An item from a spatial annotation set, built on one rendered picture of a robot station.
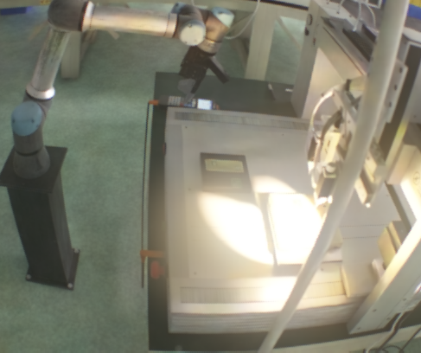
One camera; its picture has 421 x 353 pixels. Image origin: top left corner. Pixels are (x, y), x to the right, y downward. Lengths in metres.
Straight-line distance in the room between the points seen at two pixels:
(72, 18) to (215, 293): 0.80
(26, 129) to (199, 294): 0.80
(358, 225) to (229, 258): 0.36
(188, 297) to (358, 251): 0.43
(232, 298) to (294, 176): 0.44
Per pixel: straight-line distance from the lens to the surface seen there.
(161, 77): 1.74
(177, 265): 0.90
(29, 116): 1.40
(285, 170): 1.18
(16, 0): 3.20
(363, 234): 1.09
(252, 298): 0.87
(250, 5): 3.06
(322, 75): 1.37
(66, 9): 1.21
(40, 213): 1.58
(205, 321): 0.87
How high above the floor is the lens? 1.56
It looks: 38 degrees down
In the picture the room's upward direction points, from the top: 9 degrees clockwise
